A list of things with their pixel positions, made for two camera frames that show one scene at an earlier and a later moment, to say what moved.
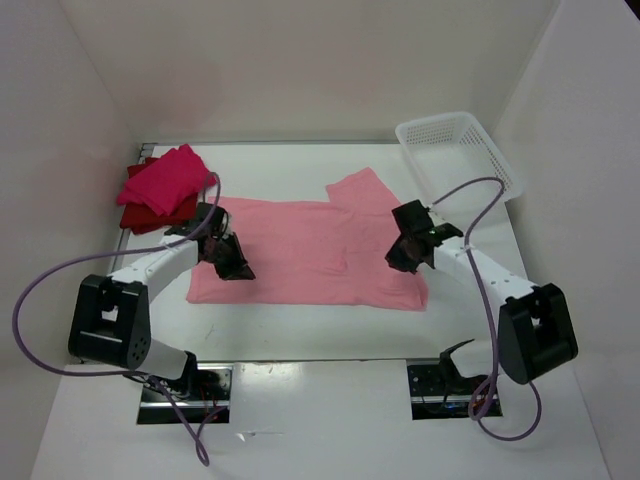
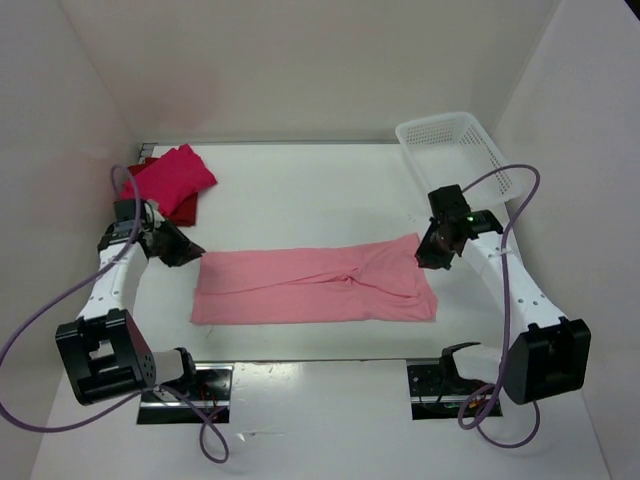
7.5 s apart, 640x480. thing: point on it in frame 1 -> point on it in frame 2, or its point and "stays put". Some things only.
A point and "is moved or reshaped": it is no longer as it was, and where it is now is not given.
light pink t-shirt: [314, 253] is moved or reshaped
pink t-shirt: [170, 183] stays put
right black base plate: [436, 394] stays put
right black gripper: [395, 260] -> [425, 257]
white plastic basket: [448, 149] stays put
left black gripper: [239, 268] -> [187, 251]
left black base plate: [204, 397] stays put
